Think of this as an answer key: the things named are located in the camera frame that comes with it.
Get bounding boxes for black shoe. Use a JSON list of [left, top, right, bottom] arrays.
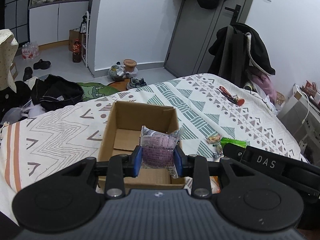
[[33, 59, 51, 70], [23, 67, 33, 82]]

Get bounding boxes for water bottle pack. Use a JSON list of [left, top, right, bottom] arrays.
[[22, 42, 40, 60]]

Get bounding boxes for purple snack packet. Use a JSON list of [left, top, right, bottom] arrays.
[[140, 126, 185, 179]]

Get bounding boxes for patterned bed blanket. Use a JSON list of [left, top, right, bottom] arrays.
[[1, 74, 303, 218]]

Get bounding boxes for green crocodile rug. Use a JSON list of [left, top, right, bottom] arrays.
[[78, 79, 129, 102]]

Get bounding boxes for grey door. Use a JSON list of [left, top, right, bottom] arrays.
[[164, 0, 253, 77]]

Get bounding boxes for green fruit snack packet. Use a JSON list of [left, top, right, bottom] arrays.
[[220, 137, 247, 153]]

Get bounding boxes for grey sneaker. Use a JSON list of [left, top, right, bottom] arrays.
[[126, 77, 147, 90]]

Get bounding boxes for pink clothing pile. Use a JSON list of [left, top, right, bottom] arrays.
[[248, 67, 277, 103]]

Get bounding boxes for black clothes on floor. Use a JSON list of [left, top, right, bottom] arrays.
[[1, 74, 84, 125]]

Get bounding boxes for white desk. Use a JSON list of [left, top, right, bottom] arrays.
[[277, 84, 319, 155]]

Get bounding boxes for plastic bag on floor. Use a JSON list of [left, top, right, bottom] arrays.
[[108, 64, 129, 82]]

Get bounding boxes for white kitchen cabinet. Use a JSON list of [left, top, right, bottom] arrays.
[[29, 0, 89, 46]]

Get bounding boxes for brown lidded pot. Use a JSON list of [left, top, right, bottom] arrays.
[[123, 59, 137, 73]]

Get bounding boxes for dotted cloth covered table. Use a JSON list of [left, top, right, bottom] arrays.
[[0, 29, 18, 93]]

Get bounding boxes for black spray bottle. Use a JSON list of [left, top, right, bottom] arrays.
[[80, 15, 87, 34]]

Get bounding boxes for black jacket on chair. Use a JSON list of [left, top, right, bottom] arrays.
[[208, 23, 276, 87]]

